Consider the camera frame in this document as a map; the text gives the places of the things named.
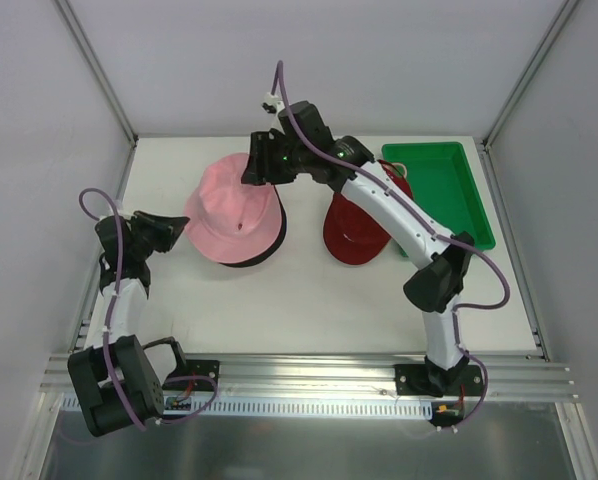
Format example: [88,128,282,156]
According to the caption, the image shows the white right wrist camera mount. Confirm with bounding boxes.
[261,92,285,115]

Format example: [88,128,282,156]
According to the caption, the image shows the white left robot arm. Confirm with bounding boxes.
[67,211,189,437]

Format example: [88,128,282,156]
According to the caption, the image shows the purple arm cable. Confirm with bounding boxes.
[268,60,511,435]
[78,187,220,432]

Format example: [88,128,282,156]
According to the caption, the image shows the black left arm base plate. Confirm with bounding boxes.
[163,359,220,394]

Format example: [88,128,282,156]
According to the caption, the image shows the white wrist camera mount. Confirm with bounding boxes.
[98,202,132,221]
[261,92,285,115]

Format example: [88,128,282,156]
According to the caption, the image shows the light pink baseball cap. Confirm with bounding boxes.
[184,153,274,264]

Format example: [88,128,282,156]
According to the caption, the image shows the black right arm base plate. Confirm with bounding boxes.
[394,363,485,398]

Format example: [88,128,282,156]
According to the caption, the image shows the left aluminium frame post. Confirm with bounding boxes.
[51,0,138,147]

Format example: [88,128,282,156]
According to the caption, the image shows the black baseball cap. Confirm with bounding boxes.
[219,187,287,268]

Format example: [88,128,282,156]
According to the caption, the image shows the aluminium mounting rail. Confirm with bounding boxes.
[41,352,579,403]

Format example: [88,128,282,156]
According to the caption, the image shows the red baseball cap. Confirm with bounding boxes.
[322,158,416,266]

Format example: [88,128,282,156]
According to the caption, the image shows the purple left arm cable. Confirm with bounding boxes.
[78,187,220,432]

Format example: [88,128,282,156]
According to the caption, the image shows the right aluminium frame post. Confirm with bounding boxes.
[483,0,581,150]

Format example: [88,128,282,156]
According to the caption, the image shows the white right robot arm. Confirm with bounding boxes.
[241,96,471,397]

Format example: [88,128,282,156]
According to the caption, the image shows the white slotted cable duct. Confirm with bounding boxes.
[61,394,438,419]

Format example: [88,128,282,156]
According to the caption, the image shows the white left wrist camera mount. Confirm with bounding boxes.
[98,202,132,221]

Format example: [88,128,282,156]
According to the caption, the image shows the aluminium frame post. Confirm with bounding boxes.
[483,0,581,150]
[51,0,138,147]

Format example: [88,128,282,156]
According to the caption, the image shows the green plastic tray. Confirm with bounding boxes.
[381,142,496,251]

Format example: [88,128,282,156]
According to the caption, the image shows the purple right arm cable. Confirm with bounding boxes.
[268,60,511,435]

